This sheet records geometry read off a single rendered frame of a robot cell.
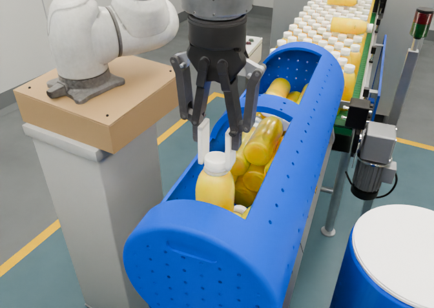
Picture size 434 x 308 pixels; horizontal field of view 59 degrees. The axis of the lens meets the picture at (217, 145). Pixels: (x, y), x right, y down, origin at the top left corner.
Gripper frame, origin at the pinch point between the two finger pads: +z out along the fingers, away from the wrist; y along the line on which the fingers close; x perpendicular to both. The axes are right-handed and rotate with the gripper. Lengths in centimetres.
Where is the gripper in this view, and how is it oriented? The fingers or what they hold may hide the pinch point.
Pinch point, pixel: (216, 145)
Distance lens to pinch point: 60.0
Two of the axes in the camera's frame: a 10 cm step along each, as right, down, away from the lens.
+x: 3.7, -5.3, 7.7
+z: 0.0, 8.2, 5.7
